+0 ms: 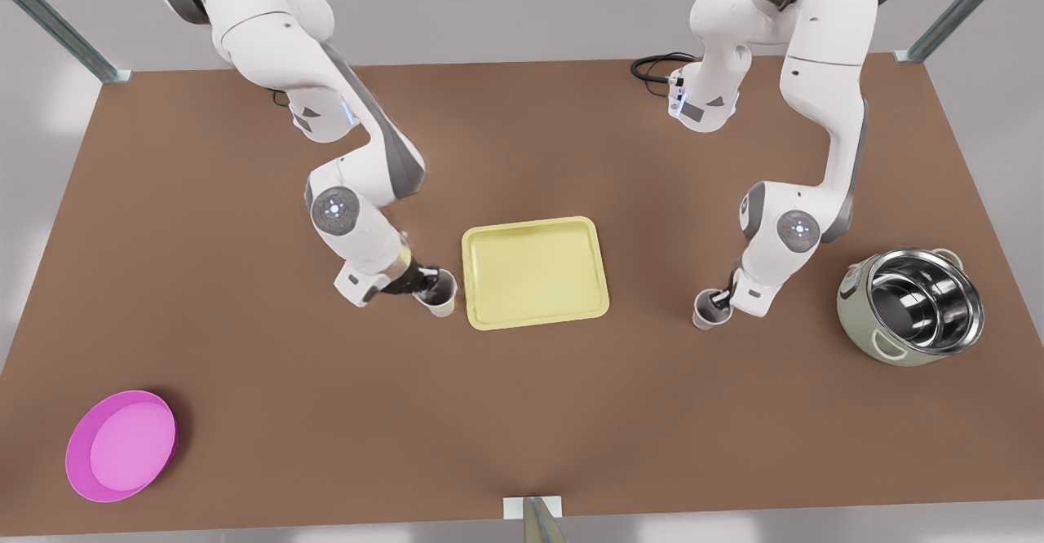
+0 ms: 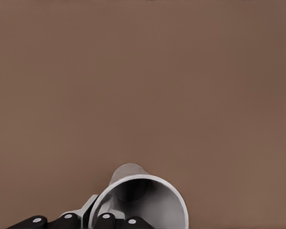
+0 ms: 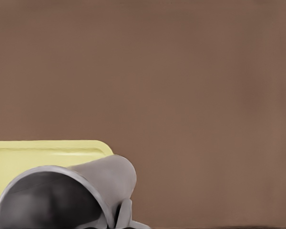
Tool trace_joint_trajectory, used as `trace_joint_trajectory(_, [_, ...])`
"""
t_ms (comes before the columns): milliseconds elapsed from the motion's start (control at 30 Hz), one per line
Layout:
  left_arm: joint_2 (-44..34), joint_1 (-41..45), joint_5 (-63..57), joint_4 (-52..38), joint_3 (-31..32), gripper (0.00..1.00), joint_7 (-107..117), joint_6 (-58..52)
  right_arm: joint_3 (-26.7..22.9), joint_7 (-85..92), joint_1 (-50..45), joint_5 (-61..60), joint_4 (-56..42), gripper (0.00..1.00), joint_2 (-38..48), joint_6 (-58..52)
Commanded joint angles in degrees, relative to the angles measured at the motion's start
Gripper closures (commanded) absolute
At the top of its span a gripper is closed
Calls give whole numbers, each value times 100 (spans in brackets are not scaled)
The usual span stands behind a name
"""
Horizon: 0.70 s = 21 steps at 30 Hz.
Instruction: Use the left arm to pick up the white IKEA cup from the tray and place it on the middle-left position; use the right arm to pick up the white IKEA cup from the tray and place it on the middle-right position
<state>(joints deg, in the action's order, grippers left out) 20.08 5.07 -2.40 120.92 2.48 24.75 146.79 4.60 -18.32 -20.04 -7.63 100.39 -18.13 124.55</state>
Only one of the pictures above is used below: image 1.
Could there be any white cup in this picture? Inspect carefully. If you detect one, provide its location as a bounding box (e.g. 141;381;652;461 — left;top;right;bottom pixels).
692;289;732;332
412;269;458;318

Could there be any yellow tray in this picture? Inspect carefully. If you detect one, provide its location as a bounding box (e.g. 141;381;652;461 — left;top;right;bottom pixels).
462;216;611;332

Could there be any green pot with steel interior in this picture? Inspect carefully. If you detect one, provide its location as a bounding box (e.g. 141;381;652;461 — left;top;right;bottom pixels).
836;248;986;367

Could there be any pink round plate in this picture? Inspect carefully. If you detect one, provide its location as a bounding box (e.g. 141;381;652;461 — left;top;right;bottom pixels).
65;390;178;503

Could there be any silver frame post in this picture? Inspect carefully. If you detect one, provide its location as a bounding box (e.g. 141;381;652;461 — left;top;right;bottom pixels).
894;0;1029;64
503;496;567;543
0;0;133;85

